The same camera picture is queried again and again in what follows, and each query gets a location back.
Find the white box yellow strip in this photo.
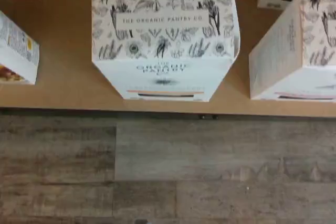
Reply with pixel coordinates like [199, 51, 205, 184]
[91, 0, 241, 103]

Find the yellow white granola box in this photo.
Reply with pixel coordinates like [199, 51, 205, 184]
[0, 10, 40, 86]

